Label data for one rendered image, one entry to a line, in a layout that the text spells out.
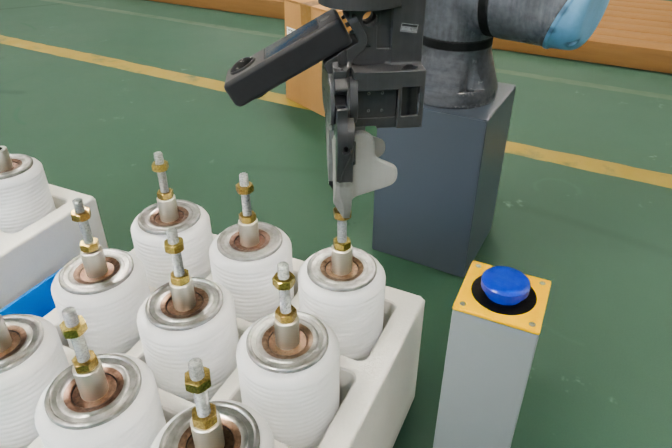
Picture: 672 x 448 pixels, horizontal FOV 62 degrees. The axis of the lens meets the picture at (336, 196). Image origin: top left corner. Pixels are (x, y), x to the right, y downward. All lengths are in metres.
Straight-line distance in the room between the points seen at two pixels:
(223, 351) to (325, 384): 0.12
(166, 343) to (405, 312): 0.27
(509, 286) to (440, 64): 0.48
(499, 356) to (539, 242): 0.66
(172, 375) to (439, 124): 0.54
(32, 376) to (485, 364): 0.40
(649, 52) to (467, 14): 1.46
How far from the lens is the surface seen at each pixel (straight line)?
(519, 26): 0.83
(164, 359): 0.58
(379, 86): 0.48
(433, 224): 0.98
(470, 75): 0.90
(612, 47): 2.26
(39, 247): 0.91
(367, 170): 0.51
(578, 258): 1.13
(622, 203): 1.35
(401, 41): 0.49
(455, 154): 0.90
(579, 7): 0.80
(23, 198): 0.91
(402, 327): 0.65
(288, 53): 0.48
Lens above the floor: 0.63
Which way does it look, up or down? 31 degrees down
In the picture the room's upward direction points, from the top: straight up
